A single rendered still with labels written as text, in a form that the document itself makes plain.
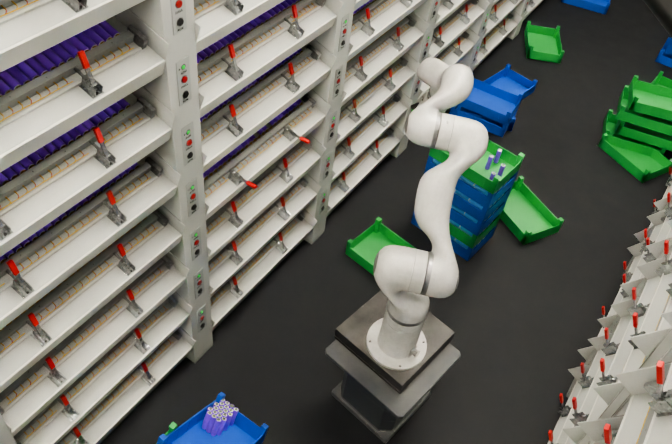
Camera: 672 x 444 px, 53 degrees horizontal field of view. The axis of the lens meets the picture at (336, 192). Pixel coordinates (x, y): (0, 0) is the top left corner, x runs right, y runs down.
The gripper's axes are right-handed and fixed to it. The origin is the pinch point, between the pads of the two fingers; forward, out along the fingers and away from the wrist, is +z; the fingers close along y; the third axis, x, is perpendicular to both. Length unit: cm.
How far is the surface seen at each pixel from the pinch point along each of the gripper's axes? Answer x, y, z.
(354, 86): 7.2, -26.7, -1.8
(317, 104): -4.9, -41.3, -9.1
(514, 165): -12.0, 40.8, 11.5
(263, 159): -30, -59, -18
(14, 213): -67, -113, -75
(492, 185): -23.4, 28.2, 5.2
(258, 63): -16, -65, -53
